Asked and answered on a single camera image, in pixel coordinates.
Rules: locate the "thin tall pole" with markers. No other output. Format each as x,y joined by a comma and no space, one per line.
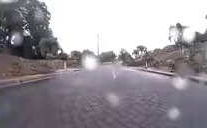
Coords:
98,45

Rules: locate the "grey brick paved road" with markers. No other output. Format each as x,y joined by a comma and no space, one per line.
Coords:
101,100

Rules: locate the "brown slope with bushes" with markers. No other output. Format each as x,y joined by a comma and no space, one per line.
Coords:
187,60

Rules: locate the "pale concrete kerb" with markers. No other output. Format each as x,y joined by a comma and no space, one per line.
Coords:
27,78
177,75

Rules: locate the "brown earth slope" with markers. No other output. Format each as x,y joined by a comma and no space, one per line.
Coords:
14,65

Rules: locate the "large dark tree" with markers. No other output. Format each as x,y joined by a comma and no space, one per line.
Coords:
22,26

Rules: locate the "row of trees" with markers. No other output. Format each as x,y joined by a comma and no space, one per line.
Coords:
124,56

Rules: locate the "short white post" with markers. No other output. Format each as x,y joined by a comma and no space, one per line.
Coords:
65,65

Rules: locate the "palm tree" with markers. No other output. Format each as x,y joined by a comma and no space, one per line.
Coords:
179,35

